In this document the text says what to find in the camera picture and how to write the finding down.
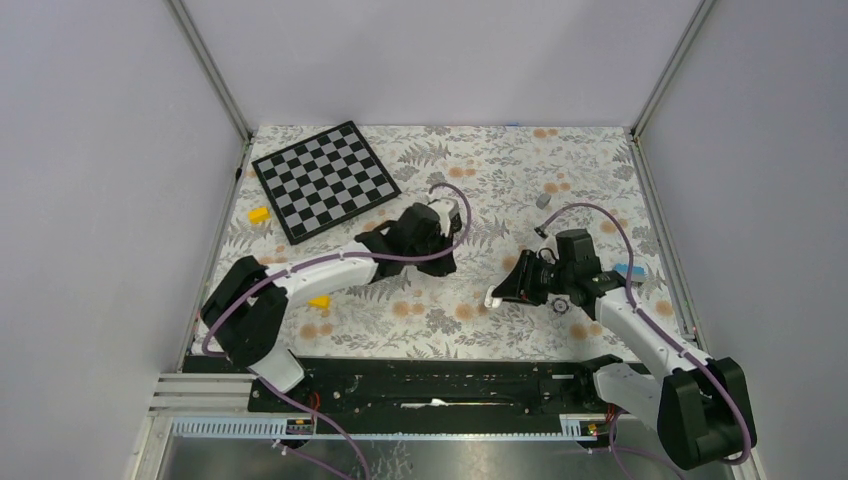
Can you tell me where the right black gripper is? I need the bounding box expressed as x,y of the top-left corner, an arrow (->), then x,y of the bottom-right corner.
491,249 -> 574,307

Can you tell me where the small grey block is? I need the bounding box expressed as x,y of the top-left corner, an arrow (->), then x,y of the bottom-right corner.
535,192 -> 551,210

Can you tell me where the black white checkerboard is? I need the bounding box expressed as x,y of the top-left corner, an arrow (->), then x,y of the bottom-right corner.
251,121 -> 401,245

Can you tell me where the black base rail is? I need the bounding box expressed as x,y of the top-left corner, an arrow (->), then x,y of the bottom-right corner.
182,356 -> 664,437

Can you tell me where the blue grey block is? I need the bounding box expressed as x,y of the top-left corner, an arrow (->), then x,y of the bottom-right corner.
613,263 -> 647,283

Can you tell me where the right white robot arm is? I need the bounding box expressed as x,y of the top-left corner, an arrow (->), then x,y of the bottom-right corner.
485,229 -> 757,470

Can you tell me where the white slotted cable duct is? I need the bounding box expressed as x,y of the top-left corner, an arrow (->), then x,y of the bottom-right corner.
172,415 -> 611,444

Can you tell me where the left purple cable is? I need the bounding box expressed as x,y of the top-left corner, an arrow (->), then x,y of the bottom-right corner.
200,183 -> 474,480

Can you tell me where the yellow block near arm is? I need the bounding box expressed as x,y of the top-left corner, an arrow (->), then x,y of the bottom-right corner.
307,296 -> 332,310

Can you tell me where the white earbud charging case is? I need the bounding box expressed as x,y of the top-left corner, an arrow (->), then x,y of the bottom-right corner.
483,285 -> 503,309

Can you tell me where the yellow block far left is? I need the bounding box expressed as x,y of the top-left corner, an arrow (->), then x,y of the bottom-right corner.
248,207 -> 271,224

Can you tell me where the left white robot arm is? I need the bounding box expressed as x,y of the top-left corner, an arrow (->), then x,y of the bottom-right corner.
200,198 -> 462,411

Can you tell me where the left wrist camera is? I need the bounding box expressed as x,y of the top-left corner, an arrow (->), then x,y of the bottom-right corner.
428,198 -> 462,237

